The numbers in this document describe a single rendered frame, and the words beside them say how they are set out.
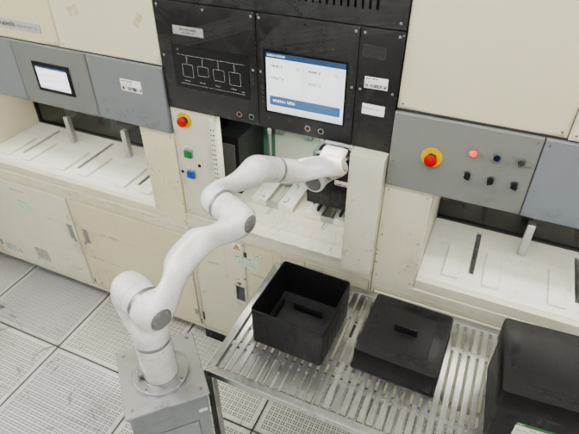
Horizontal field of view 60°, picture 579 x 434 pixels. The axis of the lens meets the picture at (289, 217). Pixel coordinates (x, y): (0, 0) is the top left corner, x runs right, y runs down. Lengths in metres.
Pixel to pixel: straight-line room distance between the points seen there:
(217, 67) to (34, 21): 0.84
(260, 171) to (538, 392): 1.03
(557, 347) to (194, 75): 1.51
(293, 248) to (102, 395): 1.29
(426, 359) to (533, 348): 0.33
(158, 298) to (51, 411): 1.47
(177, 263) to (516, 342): 1.07
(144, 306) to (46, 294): 1.96
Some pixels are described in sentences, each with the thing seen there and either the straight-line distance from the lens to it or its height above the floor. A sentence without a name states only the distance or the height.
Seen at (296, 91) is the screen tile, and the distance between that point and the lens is 1.74.
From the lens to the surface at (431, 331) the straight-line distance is 1.88.
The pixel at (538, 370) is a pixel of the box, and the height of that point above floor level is 1.01.
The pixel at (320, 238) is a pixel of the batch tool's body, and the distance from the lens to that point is 2.16.
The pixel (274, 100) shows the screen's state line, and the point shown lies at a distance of 1.79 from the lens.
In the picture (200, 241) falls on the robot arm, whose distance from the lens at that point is 1.57.
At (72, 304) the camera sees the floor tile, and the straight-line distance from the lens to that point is 3.32.
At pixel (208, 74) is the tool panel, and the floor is 1.56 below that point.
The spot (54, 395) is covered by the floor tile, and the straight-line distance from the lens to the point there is 2.93.
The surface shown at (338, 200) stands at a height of 1.01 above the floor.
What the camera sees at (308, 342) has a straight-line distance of 1.77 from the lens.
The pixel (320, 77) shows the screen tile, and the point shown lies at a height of 1.62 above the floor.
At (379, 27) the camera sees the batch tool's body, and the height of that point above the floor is 1.80.
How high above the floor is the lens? 2.27
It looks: 38 degrees down
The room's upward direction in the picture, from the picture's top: straight up
